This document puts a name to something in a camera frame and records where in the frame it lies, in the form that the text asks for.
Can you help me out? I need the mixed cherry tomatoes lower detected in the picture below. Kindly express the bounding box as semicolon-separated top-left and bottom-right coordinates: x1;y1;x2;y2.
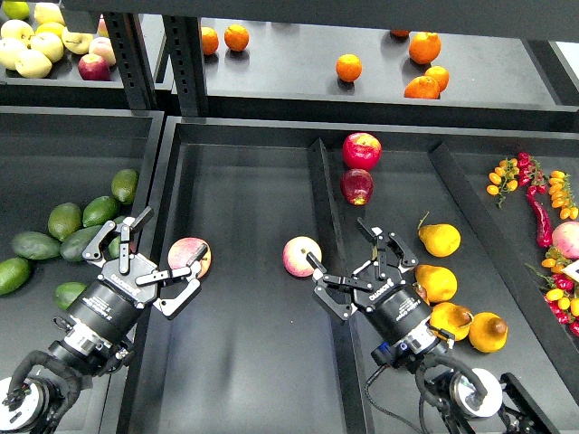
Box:
527;246;578;337

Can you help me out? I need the black shelf post right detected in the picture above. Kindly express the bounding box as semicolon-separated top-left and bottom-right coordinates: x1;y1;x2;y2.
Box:
162;15;209;118

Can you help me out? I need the pink apple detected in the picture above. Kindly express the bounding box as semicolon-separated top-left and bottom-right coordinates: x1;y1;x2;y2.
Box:
167;237;212;278
282;236;322;278

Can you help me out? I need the red chili pepper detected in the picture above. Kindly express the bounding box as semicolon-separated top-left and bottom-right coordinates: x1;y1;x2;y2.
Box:
527;193;553;248

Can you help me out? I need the red cherry tomato bunch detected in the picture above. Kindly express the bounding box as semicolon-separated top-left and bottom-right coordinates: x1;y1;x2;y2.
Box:
517;152;547;194

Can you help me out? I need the pink apple left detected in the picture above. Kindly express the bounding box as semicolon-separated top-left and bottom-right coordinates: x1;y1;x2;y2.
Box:
167;237;212;278

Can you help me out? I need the black shelf post left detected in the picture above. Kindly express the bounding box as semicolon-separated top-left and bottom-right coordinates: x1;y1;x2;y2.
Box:
103;12;157;110

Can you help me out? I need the pale pink apple shelf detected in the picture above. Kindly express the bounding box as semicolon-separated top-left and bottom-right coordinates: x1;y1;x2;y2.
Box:
89;36;117;67

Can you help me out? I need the yellow pear lower centre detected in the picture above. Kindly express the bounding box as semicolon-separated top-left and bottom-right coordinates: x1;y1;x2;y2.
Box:
430;302;474;341

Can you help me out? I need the bright red apple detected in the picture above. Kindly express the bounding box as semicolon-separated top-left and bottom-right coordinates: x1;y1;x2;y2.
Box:
342;132;383;171

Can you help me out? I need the yellow pear middle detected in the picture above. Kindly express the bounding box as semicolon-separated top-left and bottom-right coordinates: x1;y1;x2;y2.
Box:
414;264;458;303

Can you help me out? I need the orange centre shelf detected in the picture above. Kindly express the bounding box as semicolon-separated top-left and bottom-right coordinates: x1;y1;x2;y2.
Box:
336;53;363;83

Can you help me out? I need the yellow apple front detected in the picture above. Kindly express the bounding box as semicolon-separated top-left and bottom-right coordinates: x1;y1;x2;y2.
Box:
14;50;52;79

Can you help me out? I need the small orange right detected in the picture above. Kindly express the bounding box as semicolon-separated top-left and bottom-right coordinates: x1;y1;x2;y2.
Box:
424;65;450;92

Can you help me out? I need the yellow pear top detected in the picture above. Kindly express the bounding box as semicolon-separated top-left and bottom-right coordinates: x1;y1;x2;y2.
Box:
417;212;461;258

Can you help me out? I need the green avocado narrow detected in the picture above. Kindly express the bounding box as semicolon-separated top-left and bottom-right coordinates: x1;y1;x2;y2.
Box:
108;216;125;259

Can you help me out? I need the red apple on shelf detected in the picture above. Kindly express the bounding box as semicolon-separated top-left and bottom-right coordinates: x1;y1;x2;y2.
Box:
78;53;110;81

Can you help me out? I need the orange front right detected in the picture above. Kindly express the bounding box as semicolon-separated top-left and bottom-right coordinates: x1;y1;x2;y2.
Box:
403;75;441;99

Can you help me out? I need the dark red apple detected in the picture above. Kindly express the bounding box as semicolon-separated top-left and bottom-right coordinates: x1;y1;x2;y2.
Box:
340;168;375;206

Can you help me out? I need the green avocado round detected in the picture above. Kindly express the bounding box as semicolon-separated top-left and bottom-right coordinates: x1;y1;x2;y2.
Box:
47;203;82;242

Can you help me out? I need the yellow pear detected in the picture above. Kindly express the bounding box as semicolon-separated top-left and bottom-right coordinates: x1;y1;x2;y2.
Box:
417;212;461;258
468;312;508;354
414;264;458;303
430;302;474;341

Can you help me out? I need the dark avocado left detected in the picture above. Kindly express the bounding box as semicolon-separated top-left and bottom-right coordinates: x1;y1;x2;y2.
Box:
11;231;61;260

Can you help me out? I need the light green avocado edge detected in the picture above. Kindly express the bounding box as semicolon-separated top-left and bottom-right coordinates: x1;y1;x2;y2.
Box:
0;257;32;296

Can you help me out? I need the yellow pear right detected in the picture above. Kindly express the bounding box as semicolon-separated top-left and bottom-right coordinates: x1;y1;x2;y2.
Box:
468;312;508;354

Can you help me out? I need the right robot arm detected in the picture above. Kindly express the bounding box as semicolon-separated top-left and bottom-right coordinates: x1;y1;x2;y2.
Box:
305;221;556;433

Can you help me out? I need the dark avocado middle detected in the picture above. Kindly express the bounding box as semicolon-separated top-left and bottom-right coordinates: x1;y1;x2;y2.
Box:
60;226;102;262

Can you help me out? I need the black tray divider left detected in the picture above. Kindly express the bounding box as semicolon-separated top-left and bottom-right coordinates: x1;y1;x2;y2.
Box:
307;138;374;433

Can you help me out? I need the orange cherry tomato string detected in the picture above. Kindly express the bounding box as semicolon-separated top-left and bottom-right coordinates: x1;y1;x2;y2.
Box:
546;169;579;221

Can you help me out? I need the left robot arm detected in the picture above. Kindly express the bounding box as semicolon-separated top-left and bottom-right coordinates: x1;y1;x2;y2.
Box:
1;207;208;433

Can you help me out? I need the yellow apple with stem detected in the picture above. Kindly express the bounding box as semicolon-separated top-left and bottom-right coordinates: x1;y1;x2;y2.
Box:
61;27;93;55

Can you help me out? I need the pink apple right edge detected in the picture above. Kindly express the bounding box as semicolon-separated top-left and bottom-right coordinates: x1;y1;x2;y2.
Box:
552;222;579;259

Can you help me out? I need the black shelf post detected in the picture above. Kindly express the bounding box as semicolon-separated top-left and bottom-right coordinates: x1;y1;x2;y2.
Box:
103;12;157;110
162;15;209;118

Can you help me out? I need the orange cherry tomato bunch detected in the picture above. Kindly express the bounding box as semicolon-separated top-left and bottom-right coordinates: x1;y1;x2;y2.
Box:
486;158;519;208

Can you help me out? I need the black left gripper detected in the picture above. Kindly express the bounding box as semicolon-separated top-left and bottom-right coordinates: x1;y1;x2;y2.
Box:
68;206;207;344

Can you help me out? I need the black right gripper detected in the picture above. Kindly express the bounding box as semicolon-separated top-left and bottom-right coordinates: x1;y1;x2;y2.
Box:
306;217;436;348

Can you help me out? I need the yellow apple middle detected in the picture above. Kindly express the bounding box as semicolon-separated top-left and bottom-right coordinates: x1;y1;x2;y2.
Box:
30;32;64;63

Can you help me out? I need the pink apple centre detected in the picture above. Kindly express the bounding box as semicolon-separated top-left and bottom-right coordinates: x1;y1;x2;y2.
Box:
282;236;322;278

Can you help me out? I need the green avocado top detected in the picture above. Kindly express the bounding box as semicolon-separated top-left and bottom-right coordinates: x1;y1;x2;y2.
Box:
111;169;138;204

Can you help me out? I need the dark green avocado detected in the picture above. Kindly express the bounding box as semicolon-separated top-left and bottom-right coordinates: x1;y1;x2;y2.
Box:
52;281;88;311

